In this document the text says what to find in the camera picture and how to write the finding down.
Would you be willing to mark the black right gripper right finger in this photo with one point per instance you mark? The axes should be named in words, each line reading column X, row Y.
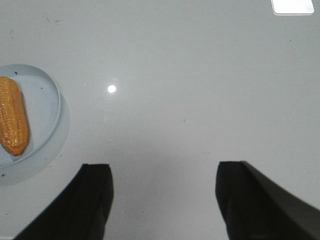
column 254, row 207

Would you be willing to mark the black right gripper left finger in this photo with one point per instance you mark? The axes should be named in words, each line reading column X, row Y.
column 80, row 211

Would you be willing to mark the orange corn cob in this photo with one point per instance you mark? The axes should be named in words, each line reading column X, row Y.
column 14, row 130

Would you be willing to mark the light blue round plate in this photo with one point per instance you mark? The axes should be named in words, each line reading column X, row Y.
column 42, row 102

